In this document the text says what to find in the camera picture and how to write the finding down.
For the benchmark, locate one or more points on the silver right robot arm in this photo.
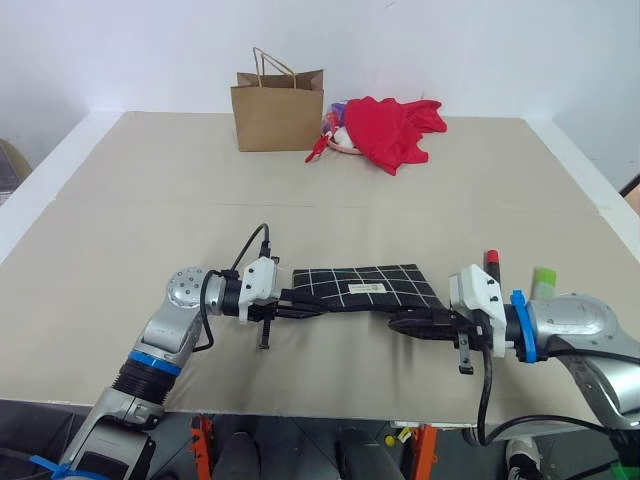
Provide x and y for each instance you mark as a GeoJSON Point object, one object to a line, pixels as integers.
{"type": "Point", "coordinates": [575, 320]}

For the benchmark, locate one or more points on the orange table leg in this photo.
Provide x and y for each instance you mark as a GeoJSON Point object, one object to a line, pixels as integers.
{"type": "Point", "coordinates": [427, 450]}
{"type": "Point", "coordinates": [201, 450]}

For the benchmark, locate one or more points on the white shoe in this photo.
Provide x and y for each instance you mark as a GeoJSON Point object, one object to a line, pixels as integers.
{"type": "Point", "coordinates": [522, 457]}

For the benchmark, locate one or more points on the red marker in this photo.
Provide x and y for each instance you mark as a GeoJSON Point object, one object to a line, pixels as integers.
{"type": "Point", "coordinates": [492, 262]}

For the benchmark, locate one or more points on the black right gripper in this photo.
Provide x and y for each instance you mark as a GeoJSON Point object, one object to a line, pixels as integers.
{"type": "Point", "coordinates": [470, 334]}

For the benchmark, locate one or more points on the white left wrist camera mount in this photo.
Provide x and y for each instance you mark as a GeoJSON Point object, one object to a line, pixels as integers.
{"type": "Point", "coordinates": [257, 285]}

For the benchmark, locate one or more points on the white and pink toy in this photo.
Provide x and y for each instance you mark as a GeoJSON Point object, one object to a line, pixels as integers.
{"type": "Point", "coordinates": [342, 141]}

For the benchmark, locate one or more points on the red cloth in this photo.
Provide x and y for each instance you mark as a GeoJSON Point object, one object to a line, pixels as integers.
{"type": "Point", "coordinates": [385, 130]}

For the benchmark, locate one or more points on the black grid pouch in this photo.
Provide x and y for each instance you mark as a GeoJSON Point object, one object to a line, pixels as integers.
{"type": "Point", "coordinates": [360, 280]}

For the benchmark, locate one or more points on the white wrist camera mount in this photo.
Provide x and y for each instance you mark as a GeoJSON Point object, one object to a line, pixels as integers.
{"type": "Point", "coordinates": [480, 295]}
{"type": "Point", "coordinates": [257, 285]}

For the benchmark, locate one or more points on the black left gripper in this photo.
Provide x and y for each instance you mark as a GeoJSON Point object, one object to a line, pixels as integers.
{"type": "Point", "coordinates": [260, 312]}

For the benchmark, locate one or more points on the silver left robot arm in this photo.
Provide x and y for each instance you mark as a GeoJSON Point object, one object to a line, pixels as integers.
{"type": "Point", "coordinates": [165, 330]}

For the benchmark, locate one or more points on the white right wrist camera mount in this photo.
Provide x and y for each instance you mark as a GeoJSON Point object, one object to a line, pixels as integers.
{"type": "Point", "coordinates": [480, 295]}

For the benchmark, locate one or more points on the purple packet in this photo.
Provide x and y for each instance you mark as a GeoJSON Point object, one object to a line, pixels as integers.
{"type": "Point", "coordinates": [334, 115]}

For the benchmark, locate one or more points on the tan and black chair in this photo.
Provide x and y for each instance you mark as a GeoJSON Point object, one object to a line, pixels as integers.
{"type": "Point", "coordinates": [12, 170]}

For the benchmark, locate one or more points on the brown paper bag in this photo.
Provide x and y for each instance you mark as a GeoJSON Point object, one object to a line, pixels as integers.
{"type": "Point", "coordinates": [275, 120]}

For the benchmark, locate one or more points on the green highlighter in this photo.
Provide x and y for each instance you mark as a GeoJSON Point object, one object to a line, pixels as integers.
{"type": "Point", "coordinates": [544, 282]}

